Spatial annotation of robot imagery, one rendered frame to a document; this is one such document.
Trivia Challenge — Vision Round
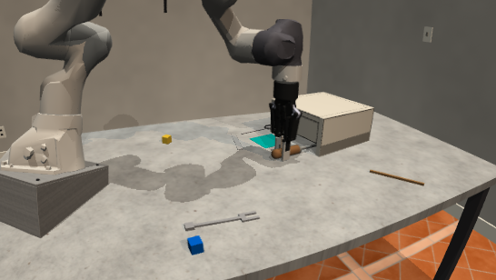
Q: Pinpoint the small blue cube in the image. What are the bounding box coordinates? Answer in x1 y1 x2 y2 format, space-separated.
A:
187 235 203 255

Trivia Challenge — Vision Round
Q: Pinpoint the teal square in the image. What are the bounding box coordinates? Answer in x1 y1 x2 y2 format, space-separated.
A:
250 134 275 148

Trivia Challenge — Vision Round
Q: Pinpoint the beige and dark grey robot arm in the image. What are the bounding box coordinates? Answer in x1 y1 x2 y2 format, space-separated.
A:
1 0 303 175

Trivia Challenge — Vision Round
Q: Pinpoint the low beige cabinet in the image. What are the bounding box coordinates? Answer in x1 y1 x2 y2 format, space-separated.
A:
295 92 374 157

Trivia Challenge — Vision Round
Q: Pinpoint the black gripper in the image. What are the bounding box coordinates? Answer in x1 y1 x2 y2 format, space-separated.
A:
269 80 303 161

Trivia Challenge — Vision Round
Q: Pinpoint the steel hook with wooden handle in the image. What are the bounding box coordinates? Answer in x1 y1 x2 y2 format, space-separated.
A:
271 144 317 159

